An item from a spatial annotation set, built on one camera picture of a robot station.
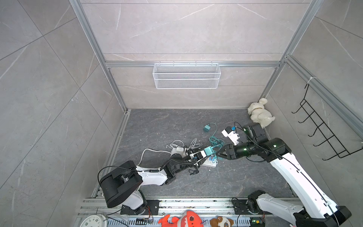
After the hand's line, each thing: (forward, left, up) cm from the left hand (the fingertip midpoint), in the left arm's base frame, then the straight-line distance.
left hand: (207, 147), depth 73 cm
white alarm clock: (-28, +56, -18) cm, 65 cm away
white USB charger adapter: (+6, +14, -13) cm, 20 cm away
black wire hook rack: (-10, -53, +13) cm, 56 cm away
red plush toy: (-29, +11, -14) cm, 34 cm away
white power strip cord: (+10, +36, -19) cm, 42 cm away
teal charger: (+27, -6, -20) cm, 34 cm away
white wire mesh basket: (+54, +9, +8) cm, 56 cm away
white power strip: (0, -4, -17) cm, 18 cm away
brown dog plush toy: (-31, -5, -19) cm, 36 cm away
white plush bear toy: (+31, -46, -11) cm, 57 cm away
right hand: (-5, -4, +4) cm, 8 cm away
